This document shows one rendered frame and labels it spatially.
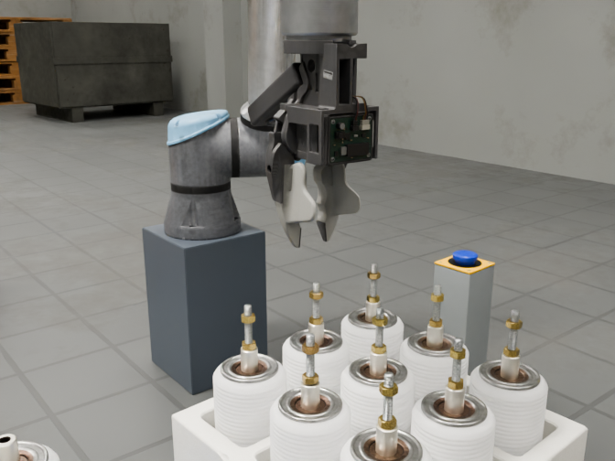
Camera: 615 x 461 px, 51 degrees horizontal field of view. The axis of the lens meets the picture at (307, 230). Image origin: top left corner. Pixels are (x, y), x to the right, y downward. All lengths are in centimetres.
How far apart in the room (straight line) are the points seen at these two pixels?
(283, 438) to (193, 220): 59
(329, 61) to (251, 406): 44
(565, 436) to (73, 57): 529
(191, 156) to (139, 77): 486
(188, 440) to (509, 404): 41
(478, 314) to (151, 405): 63
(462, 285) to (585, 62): 251
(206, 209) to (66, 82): 461
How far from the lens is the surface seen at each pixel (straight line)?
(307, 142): 65
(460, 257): 107
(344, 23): 64
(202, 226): 124
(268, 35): 116
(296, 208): 66
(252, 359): 85
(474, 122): 384
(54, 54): 577
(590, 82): 347
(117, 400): 134
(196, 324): 126
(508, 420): 87
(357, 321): 100
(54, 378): 146
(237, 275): 128
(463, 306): 107
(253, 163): 123
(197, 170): 123
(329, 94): 62
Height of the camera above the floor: 66
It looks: 16 degrees down
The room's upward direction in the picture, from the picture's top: straight up
